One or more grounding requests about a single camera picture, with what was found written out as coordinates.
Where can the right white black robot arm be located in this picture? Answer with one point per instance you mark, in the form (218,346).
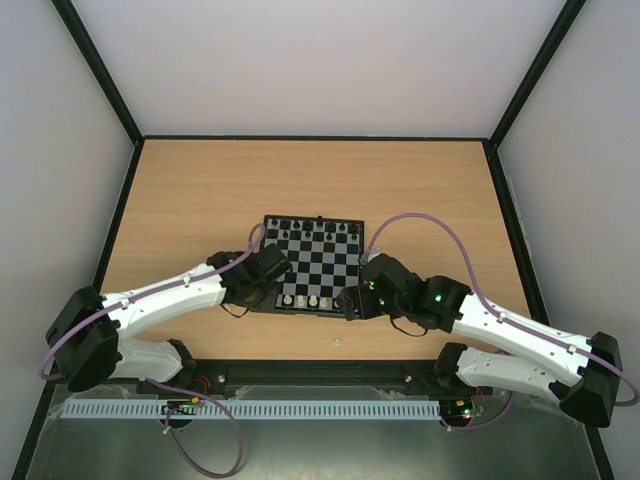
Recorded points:
(455,308)

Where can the black enclosure frame post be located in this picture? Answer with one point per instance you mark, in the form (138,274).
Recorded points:
(90,53)

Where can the black and silver chessboard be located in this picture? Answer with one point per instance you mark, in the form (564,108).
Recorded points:
(322,264)

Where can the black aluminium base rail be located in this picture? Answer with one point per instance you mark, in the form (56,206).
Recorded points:
(320,375)

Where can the white slotted cable duct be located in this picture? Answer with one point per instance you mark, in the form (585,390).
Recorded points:
(252,410)

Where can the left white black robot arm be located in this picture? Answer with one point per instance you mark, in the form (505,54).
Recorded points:
(95,337)

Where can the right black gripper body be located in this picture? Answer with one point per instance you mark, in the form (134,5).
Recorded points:
(353,301)

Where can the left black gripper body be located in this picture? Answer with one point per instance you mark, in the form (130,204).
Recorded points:
(258,297)

